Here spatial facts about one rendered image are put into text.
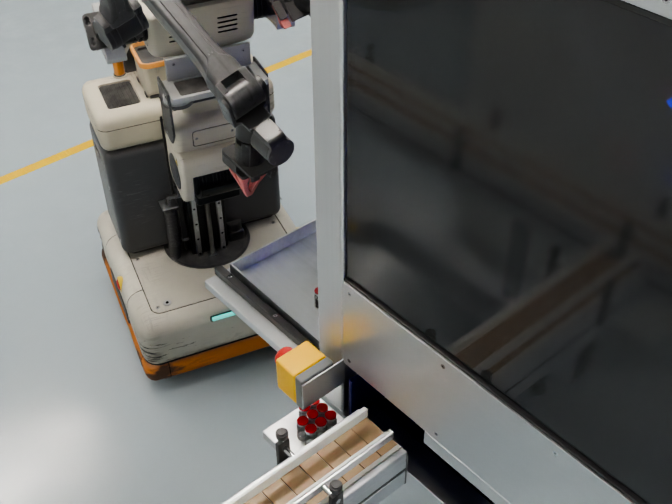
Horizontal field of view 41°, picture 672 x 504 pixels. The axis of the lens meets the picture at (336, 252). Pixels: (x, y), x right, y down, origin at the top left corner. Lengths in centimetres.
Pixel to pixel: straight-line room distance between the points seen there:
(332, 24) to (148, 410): 188
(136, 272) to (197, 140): 62
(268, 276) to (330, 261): 51
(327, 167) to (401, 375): 35
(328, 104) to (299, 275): 73
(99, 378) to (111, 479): 40
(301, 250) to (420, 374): 67
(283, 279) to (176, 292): 94
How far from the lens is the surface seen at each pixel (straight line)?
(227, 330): 280
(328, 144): 129
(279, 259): 196
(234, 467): 270
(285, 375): 155
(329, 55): 122
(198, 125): 242
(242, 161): 172
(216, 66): 164
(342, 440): 156
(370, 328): 143
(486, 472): 140
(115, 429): 285
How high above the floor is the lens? 216
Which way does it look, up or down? 40 degrees down
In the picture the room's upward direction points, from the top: 1 degrees counter-clockwise
